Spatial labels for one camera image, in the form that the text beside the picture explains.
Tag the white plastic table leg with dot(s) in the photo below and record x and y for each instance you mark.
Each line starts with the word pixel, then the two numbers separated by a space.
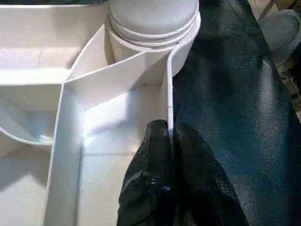
pixel 153 16

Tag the white plastic table top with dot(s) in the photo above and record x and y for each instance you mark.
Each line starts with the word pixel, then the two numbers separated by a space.
pixel 47 70

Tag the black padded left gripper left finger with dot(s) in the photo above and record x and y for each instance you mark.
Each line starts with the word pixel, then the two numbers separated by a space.
pixel 146 188

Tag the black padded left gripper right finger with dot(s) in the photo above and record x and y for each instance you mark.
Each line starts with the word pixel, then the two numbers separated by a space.
pixel 202 188

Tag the black work mat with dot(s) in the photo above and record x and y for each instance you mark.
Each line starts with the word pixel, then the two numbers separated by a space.
pixel 225 117

